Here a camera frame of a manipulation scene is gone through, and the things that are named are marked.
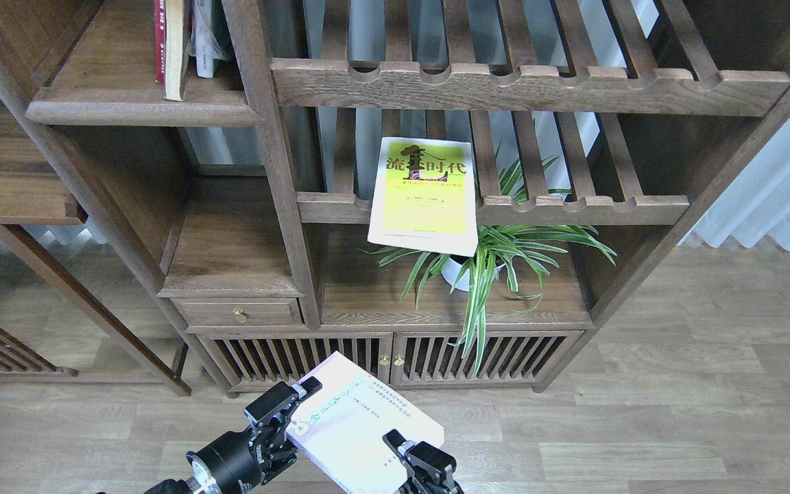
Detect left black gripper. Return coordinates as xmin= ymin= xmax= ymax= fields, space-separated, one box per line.
xmin=186 ymin=377 xmax=322 ymax=493

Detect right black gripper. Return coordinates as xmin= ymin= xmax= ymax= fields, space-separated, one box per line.
xmin=383 ymin=430 xmax=464 ymax=494

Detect white purple book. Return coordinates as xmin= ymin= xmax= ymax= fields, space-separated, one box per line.
xmin=287 ymin=351 xmax=445 ymax=493

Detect red paperback book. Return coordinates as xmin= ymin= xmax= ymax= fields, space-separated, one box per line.
xmin=153 ymin=0 xmax=166 ymax=84

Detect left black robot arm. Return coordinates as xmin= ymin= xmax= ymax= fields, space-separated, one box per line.
xmin=148 ymin=377 xmax=322 ymax=493

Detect brass drawer knob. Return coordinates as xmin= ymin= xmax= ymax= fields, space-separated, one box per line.
xmin=232 ymin=307 xmax=248 ymax=323

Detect brass cabinet door knobs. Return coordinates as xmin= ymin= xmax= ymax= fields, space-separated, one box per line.
xmin=377 ymin=354 xmax=405 ymax=366

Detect white plant pot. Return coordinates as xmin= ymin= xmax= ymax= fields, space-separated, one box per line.
xmin=441 ymin=255 xmax=505 ymax=292

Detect spider plant leaves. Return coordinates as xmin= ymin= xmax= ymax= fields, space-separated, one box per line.
xmin=362 ymin=159 xmax=617 ymax=377

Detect yellow green book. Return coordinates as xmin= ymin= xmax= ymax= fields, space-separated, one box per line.
xmin=367 ymin=137 xmax=479 ymax=257

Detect dark wooden bookshelf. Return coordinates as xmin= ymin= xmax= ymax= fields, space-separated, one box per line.
xmin=0 ymin=1 xmax=790 ymax=392

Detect upright tan book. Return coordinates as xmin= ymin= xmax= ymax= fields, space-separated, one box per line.
xmin=163 ymin=0 xmax=193 ymax=102

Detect white curtain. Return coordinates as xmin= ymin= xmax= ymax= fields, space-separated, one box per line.
xmin=682 ymin=118 xmax=790 ymax=251

